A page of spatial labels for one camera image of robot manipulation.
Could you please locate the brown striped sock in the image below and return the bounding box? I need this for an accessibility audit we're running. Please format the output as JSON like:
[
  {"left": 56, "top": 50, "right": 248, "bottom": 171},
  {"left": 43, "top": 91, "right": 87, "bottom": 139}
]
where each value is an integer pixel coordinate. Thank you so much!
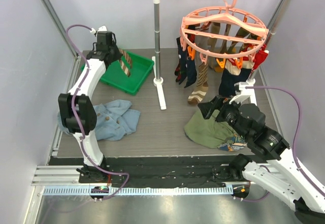
[
  {"left": 119, "top": 49, "right": 133, "bottom": 77},
  {"left": 187, "top": 63, "right": 208, "bottom": 105}
]

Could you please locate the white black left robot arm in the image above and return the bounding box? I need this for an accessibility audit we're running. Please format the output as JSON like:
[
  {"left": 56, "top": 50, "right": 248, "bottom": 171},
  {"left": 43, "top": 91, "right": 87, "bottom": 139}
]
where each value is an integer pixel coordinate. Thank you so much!
[{"left": 58, "top": 29, "right": 121, "bottom": 183}]

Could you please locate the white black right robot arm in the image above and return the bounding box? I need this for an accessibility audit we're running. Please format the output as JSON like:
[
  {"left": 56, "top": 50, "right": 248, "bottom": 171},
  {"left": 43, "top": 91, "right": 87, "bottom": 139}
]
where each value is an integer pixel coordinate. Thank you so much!
[{"left": 198, "top": 96, "right": 324, "bottom": 223}]

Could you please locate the pink round clip hanger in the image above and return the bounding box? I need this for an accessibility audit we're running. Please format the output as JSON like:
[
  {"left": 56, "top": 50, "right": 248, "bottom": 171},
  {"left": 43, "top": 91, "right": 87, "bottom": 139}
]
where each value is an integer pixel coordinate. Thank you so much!
[{"left": 180, "top": 0, "right": 264, "bottom": 69}]

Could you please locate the green crumpled garment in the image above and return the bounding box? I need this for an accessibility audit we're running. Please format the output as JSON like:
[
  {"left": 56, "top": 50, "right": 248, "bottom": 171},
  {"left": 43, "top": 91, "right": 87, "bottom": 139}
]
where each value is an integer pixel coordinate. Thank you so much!
[{"left": 184, "top": 110, "right": 247, "bottom": 151}]

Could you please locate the navy cream cuff sock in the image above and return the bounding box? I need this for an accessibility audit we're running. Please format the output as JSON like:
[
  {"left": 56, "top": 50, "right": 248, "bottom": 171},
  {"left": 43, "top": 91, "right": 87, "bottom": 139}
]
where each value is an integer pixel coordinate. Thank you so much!
[{"left": 218, "top": 60, "right": 251, "bottom": 97}]

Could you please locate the navy patterned sock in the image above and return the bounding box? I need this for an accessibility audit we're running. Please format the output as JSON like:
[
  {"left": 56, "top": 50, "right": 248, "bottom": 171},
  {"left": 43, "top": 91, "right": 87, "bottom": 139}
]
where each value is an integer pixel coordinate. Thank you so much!
[{"left": 184, "top": 55, "right": 197, "bottom": 88}]

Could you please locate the black colourful argyle sock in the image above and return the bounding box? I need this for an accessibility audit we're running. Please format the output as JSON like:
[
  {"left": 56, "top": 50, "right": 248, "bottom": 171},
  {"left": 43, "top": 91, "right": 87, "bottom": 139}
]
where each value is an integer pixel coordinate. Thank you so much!
[{"left": 174, "top": 37, "right": 187, "bottom": 84}]

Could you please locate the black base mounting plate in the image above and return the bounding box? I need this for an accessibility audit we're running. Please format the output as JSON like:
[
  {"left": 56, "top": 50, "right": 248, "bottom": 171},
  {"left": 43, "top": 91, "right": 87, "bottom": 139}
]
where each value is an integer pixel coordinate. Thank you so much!
[{"left": 49, "top": 155, "right": 245, "bottom": 188}]

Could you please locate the red white sock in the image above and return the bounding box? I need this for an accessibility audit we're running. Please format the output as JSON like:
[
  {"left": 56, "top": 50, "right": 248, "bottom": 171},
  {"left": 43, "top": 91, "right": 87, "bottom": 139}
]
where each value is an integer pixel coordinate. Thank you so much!
[{"left": 252, "top": 44, "right": 269, "bottom": 71}]

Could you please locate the light blue denim shirt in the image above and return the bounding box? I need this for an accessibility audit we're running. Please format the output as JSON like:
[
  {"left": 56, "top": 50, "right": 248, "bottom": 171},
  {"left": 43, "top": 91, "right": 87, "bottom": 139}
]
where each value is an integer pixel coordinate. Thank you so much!
[{"left": 56, "top": 99, "right": 141, "bottom": 142}]

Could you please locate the white metal drying rack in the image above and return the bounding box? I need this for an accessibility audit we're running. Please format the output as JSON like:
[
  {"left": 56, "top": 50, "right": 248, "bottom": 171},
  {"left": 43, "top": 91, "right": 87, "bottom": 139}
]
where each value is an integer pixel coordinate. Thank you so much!
[{"left": 152, "top": 0, "right": 289, "bottom": 110}]

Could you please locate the olive yellow toe sock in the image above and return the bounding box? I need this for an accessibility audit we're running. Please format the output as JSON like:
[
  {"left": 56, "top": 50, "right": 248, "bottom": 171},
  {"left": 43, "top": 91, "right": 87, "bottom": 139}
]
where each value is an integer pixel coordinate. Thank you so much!
[{"left": 208, "top": 23, "right": 232, "bottom": 73}]

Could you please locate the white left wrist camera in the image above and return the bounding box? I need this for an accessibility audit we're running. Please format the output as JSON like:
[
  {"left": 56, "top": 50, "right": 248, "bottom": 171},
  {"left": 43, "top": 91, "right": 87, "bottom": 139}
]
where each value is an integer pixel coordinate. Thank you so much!
[{"left": 90, "top": 25, "right": 107, "bottom": 36}]

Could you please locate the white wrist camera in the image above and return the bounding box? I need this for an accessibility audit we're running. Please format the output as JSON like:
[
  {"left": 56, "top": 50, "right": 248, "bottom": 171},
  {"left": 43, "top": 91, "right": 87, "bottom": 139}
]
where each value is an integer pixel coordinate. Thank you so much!
[
  {"left": 230, "top": 80, "right": 257, "bottom": 105},
  {"left": 90, "top": 25, "right": 107, "bottom": 36}
]

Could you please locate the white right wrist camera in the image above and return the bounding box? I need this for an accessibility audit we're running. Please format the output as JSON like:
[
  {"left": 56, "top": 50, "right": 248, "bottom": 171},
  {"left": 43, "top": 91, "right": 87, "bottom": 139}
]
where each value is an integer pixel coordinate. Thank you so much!
[{"left": 230, "top": 80, "right": 257, "bottom": 105}]

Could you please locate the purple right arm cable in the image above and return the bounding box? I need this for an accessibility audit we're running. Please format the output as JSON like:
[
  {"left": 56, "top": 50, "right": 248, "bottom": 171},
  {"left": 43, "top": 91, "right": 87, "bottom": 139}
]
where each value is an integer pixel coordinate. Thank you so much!
[{"left": 233, "top": 86, "right": 325, "bottom": 202}]

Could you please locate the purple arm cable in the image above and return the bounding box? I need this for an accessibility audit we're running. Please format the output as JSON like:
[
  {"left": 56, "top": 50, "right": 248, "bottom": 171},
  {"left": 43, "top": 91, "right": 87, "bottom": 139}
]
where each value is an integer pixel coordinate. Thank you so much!
[
  {"left": 64, "top": 24, "right": 130, "bottom": 202},
  {"left": 233, "top": 86, "right": 325, "bottom": 202}
]

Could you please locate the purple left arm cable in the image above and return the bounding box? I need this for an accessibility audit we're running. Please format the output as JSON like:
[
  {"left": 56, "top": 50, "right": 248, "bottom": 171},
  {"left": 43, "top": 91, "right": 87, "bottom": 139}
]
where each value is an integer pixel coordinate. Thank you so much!
[{"left": 64, "top": 24, "right": 130, "bottom": 202}]

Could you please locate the white slotted cable duct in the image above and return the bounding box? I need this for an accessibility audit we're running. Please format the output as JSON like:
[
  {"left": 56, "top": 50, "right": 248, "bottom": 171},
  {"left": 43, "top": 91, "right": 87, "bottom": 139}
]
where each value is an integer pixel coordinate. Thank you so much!
[{"left": 43, "top": 185, "right": 233, "bottom": 196}]

